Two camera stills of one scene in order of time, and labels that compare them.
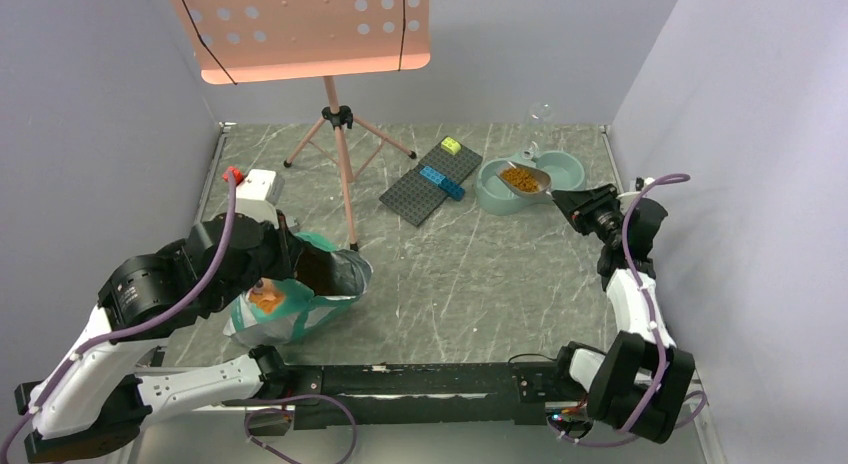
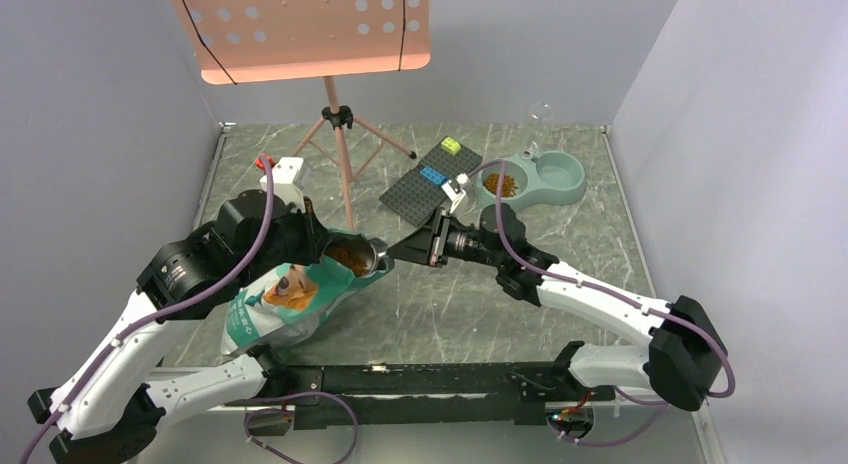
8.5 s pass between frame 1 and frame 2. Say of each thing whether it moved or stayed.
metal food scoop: moved
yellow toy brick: stayed
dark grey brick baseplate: stayed
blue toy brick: stayed
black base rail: stayed
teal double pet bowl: stayed
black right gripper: moved
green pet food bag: stayed
